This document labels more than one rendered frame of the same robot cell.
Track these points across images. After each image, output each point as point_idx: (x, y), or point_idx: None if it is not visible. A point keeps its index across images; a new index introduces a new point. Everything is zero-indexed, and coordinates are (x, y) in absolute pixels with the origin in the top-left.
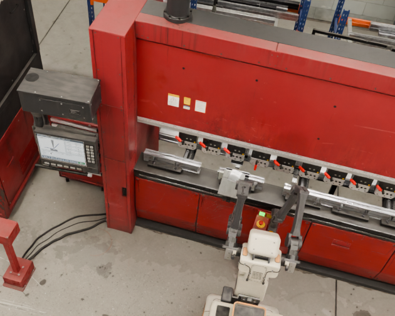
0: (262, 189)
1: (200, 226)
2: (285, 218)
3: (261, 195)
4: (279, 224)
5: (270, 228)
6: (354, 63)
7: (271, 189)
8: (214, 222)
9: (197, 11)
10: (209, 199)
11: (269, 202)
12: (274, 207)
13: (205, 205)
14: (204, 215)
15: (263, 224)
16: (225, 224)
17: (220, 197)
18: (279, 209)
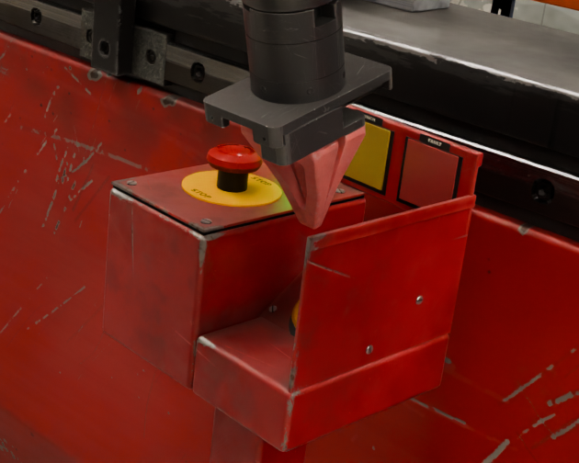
0: (426, 13)
1: None
2: (569, 293)
3: (380, 19)
4: (422, 208)
5: (239, 98)
6: None
7: (516, 29)
8: (54, 366)
9: None
10: (20, 84)
11: (421, 45)
12: (459, 103)
13: (5, 167)
14: (4, 291)
15: (263, 195)
16: (112, 399)
17: (74, 37)
18: (506, 129)
